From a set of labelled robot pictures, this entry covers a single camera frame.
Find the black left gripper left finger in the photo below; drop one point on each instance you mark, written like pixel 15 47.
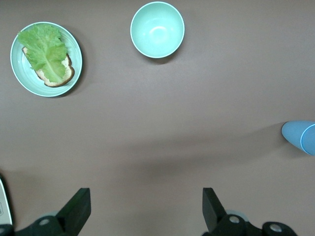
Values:
pixel 73 214

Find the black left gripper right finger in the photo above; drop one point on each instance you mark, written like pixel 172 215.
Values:
pixel 212 214

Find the blue plastic cup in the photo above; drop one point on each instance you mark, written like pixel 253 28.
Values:
pixel 294 134

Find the cream white toaster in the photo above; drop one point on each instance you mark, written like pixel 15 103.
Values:
pixel 4 204

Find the bread slice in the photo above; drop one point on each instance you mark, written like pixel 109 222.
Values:
pixel 67 73

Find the green lettuce leaf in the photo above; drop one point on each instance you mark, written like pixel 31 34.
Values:
pixel 45 52

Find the mint green plate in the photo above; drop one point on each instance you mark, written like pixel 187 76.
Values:
pixel 73 49

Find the mint green bowl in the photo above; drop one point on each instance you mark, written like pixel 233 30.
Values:
pixel 157 29

